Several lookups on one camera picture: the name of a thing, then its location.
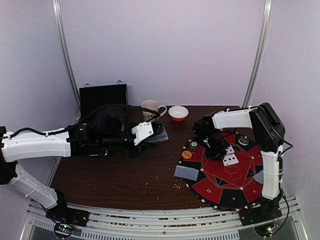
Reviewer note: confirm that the deck of playing cards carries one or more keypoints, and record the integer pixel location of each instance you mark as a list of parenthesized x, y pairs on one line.
[(163, 136)]

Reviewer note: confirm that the aluminium front rail base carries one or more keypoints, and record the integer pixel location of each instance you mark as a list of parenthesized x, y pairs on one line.
[(184, 224)]

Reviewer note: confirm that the black dealer button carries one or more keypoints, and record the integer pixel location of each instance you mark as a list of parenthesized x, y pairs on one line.
[(243, 140)]

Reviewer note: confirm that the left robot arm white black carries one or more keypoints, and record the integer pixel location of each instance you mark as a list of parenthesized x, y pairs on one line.
[(27, 144)]

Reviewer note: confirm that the aluminium frame post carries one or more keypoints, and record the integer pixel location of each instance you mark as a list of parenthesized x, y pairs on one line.
[(261, 47), (65, 52)]

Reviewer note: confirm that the left aluminium frame post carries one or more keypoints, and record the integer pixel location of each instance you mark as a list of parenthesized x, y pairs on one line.
[(65, 52)]

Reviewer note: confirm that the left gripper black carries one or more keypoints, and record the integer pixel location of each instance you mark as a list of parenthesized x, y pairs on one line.
[(143, 146)]

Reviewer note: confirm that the right aluminium frame post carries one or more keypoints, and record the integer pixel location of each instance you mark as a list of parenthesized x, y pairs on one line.
[(261, 47)]

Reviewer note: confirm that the red black poker mat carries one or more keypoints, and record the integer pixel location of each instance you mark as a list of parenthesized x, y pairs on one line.
[(225, 188)]

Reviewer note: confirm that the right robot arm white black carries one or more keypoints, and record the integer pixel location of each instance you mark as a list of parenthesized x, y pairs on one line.
[(269, 136)]

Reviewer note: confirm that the face up spades card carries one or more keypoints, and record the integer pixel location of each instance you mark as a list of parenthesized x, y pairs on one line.
[(230, 159)]

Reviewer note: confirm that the stack of poker chips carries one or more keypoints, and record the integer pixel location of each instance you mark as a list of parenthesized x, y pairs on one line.
[(193, 145)]

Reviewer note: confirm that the black poker chip case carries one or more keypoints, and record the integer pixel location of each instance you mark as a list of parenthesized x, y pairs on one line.
[(103, 104)]

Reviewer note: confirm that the orange white ceramic bowl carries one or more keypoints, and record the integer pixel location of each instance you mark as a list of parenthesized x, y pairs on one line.
[(178, 113)]

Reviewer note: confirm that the nine of diamonds card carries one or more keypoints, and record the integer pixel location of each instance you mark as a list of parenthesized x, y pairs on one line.
[(229, 150)]

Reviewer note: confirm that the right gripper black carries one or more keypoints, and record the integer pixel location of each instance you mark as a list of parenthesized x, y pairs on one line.
[(219, 149)]

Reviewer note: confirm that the white floral ceramic mug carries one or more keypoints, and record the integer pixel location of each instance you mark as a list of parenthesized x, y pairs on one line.
[(154, 106)]

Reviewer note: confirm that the orange big blind button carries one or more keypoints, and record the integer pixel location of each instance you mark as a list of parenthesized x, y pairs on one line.
[(186, 154)]

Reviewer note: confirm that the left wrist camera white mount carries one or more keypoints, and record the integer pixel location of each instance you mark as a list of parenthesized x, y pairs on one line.
[(142, 131)]

